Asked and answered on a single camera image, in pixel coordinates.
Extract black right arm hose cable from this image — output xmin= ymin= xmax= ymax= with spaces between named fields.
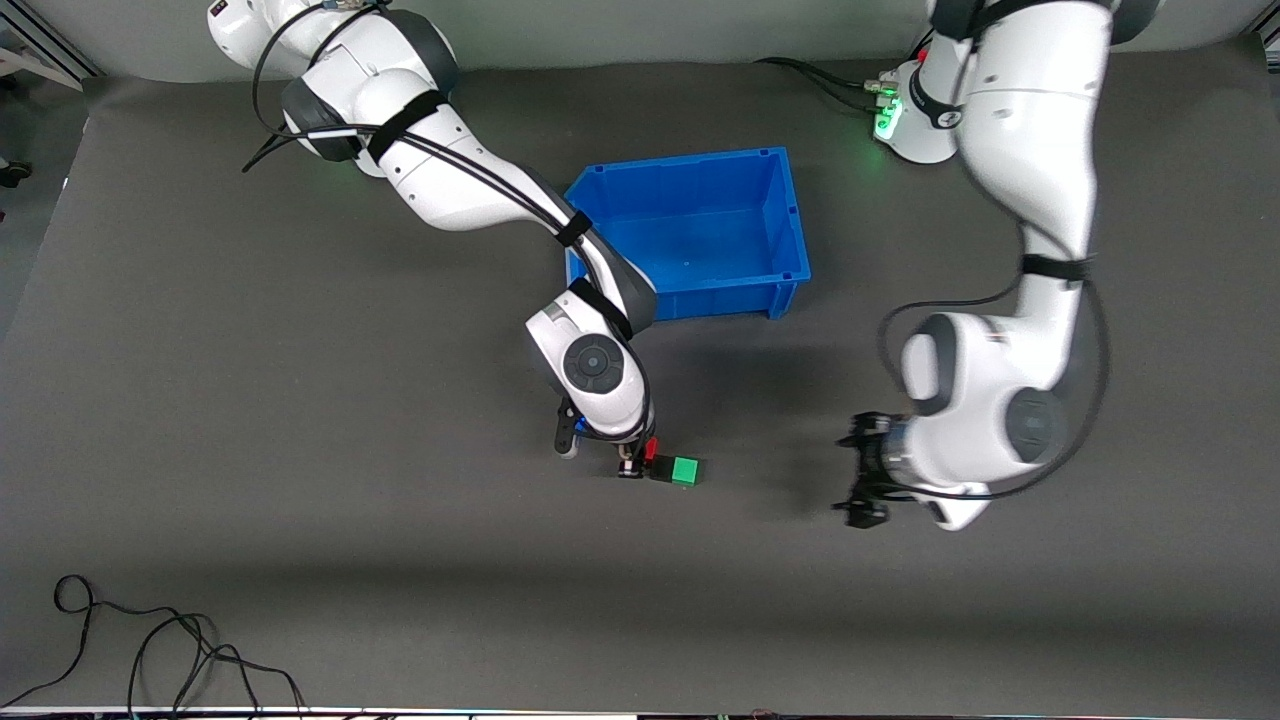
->
xmin=243 ymin=0 xmax=593 ymax=251

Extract dark grey table mat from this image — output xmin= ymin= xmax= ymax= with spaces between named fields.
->
xmin=0 ymin=35 xmax=1280 ymax=713

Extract black left base cables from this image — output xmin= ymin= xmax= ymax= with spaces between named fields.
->
xmin=755 ymin=25 xmax=936 ymax=113

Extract loose thin black cable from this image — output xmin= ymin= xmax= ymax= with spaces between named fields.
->
xmin=0 ymin=574 xmax=306 ymax=720

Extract blue plastic storage bin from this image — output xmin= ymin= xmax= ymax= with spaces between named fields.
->
xmin=565 ymin=147 xmax=813 ymax=323

